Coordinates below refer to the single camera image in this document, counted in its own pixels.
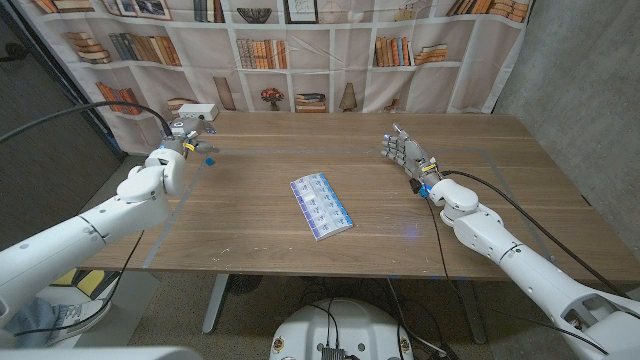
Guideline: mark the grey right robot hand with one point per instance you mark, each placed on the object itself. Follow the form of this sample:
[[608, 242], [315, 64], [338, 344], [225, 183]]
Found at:
[[412, 155]]

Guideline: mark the grey white sneaker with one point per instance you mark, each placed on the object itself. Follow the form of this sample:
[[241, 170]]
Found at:
[[85, 312]]

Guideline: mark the blue pill capsule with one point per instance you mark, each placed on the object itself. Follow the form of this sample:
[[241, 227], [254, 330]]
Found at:
[[209, 161]]

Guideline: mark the printed bookshelf backdrop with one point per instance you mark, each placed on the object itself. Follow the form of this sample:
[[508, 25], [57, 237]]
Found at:
[[350, 50]]

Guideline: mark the white robot shoulder cover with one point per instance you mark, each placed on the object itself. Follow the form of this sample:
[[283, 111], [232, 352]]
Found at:
[[100, 354]]

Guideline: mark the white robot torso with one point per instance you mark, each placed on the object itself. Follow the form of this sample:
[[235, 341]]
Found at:
[[360, 325]]

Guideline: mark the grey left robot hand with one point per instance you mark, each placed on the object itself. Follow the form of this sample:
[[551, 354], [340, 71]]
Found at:
[[187, 127]]

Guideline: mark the translucent purple weekly pill organizer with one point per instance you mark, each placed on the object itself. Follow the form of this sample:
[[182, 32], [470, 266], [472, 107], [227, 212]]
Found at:
[[320, 207]]

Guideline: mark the white power strip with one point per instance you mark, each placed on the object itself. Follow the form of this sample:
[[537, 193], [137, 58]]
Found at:
[[197, 110]]

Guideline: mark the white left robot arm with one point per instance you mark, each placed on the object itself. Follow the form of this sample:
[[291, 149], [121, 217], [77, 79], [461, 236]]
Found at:
[[75, 240]]

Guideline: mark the black ribbed round disc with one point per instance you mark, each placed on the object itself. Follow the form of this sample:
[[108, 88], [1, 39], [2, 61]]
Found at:
[[245, 284]]

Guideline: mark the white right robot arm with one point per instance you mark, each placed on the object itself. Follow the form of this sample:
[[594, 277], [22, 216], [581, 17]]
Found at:
[[525, 265]]

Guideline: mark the blue jeans leg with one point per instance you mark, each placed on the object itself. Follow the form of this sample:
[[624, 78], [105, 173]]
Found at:
[[40, 315]]

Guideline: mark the grey table leg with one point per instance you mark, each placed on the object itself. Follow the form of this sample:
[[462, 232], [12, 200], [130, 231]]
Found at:
[[472, 315], [215, 305]]

